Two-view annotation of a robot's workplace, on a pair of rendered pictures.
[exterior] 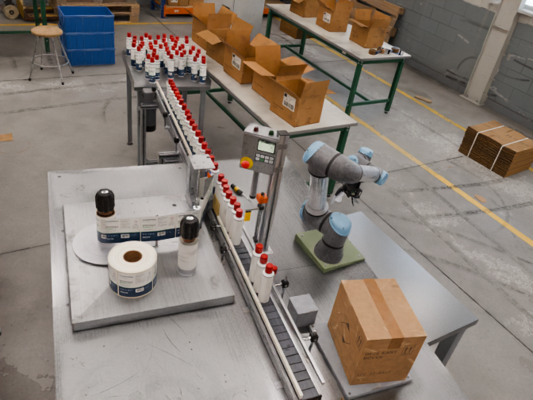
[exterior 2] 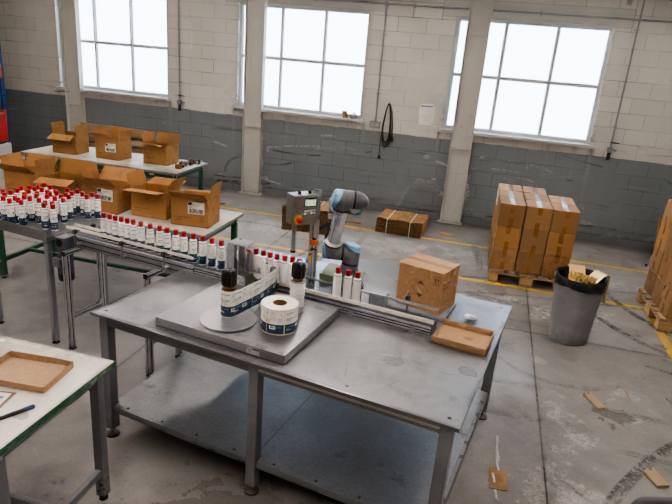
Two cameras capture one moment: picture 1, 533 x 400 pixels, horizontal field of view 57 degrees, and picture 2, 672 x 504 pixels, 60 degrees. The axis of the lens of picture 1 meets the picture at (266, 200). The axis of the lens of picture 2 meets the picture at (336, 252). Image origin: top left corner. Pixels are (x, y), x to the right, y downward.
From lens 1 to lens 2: 2.34 m
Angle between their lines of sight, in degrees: 39
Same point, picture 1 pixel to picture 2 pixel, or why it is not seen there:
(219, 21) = (45, 167)
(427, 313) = not seen: hidden behind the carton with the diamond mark
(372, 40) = (170, 157)
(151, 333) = (324, 345)
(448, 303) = not seen: hidden behind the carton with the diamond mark
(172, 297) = (312, 322)
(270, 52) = (138, 177)
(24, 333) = (127, 483)
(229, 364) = (379, 336)
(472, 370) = not seen: hidden behind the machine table
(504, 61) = (264, 153)
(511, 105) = (285, 186)
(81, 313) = (280, 350)
